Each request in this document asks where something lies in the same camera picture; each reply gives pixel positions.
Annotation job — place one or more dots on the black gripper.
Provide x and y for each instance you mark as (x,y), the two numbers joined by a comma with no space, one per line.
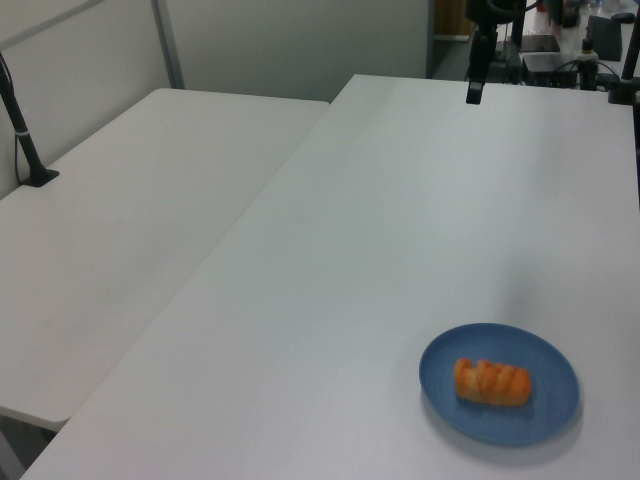
(482,52)

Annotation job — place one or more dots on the blue round plate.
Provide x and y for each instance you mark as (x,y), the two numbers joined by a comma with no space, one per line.
(545,415)

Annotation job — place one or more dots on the black electronics box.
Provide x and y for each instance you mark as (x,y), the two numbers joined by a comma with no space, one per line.
(550,67)

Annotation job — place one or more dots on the grey partition frame post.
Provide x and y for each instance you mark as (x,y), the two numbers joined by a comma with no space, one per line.
(169,45)

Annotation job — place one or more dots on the black clamp stand pole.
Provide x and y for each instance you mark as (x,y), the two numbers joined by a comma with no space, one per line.
(625,65)

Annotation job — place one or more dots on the white side table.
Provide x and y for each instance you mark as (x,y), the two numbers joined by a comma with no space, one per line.
(125,225)

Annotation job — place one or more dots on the dark grey monitor back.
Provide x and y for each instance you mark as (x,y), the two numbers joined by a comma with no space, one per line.
(605,35)

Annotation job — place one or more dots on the black pole with base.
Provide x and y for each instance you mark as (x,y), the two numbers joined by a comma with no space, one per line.
(22,135)

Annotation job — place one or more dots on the orange twisted bread roll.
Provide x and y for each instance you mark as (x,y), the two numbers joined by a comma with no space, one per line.
(492,382)

